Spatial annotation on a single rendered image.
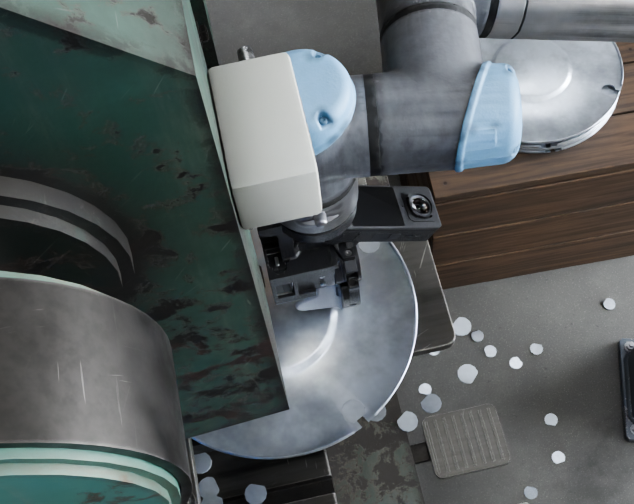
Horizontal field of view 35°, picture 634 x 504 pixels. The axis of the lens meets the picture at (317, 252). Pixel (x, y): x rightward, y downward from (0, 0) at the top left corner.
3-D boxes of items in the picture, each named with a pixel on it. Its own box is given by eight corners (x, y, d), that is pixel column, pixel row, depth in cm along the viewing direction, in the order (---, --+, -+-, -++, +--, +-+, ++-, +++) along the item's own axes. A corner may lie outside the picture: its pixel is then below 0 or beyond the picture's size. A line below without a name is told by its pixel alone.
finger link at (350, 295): (333, 279, 97) (328, 237, 90) (351, 275, 97) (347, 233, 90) (343, 322, 95) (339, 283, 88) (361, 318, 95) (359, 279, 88)
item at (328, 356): (477, 333, 100) (477, 330, 99) (245, 523, 93) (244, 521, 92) (296, 143, 110) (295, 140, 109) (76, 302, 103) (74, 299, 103)
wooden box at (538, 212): (579, 92, 205) (613, -28, 174) (637, 254, 188) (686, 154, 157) (387, 126, 205) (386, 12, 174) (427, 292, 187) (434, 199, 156)
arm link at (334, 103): (368, 127, 67) (242, 138, 67) (371, 208, 77) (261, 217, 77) (360, 34, 71) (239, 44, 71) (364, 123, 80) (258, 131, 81)
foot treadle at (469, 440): (490, 412, 165) (493, 401, 160) (508, 471, 160) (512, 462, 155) (137, 491, 162) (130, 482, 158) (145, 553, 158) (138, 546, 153)
